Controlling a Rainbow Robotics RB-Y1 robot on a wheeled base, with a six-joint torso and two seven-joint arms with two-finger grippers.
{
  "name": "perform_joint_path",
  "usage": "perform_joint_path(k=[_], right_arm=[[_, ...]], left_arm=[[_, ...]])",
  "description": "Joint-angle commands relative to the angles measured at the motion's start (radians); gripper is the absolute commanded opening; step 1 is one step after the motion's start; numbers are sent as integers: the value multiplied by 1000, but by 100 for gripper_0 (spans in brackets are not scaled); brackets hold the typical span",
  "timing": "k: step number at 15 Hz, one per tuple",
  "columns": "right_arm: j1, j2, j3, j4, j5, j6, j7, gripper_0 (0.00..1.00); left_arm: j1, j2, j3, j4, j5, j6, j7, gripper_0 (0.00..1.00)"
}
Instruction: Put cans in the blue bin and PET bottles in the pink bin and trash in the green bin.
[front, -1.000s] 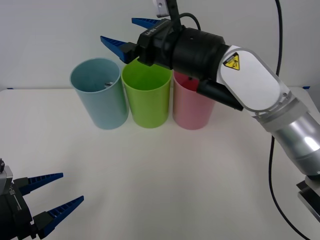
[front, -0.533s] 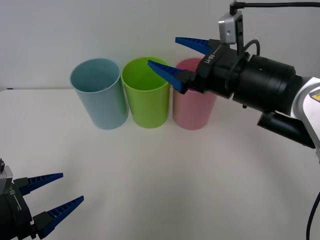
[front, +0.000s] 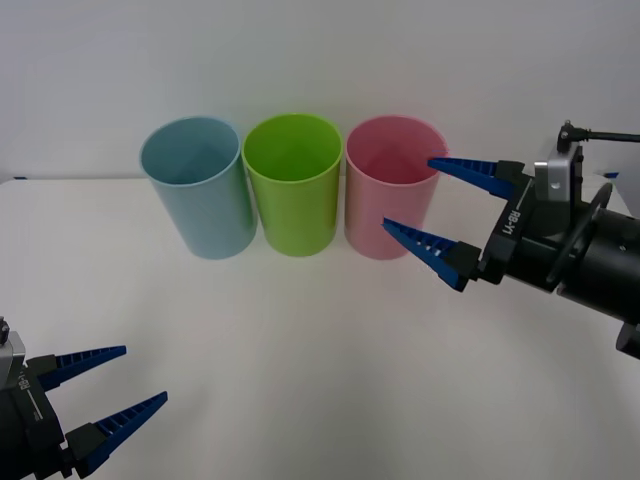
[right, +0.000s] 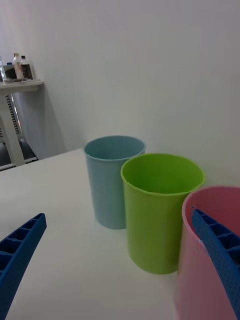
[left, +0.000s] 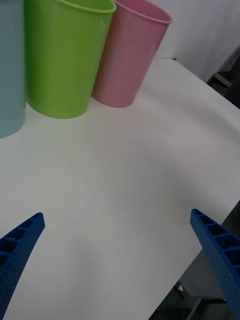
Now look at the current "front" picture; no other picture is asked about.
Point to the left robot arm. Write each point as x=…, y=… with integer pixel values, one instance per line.
x=10, y=355

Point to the pink plastic bin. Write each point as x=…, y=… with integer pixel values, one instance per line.
x=380, y=215

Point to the green plastic bin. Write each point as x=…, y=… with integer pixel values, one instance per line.
x=295, y=220

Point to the pale blue plastic bin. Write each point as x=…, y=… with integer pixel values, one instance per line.
x=210, y=220

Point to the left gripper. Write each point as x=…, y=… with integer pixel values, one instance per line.
x=30, y=430

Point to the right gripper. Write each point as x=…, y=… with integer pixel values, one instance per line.
x=535, y=240

